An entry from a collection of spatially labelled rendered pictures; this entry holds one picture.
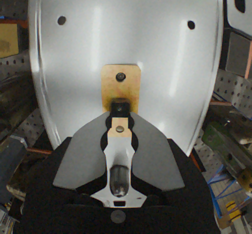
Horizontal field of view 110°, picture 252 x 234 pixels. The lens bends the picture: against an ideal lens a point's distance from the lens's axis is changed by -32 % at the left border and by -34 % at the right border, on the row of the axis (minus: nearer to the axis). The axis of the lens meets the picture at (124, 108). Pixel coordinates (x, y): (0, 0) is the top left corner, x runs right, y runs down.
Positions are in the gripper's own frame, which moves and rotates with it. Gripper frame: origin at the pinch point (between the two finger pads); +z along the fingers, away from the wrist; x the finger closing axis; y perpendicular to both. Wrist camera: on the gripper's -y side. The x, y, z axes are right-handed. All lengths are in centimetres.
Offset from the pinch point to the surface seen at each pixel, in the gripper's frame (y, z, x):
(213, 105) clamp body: 2.9, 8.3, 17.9
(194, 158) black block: 17.1, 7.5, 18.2
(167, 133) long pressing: 4.2, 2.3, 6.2
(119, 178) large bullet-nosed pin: 10.8, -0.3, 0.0
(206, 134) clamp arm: 5.6, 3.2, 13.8
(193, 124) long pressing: 2.9, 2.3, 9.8
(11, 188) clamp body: 15.1, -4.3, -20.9
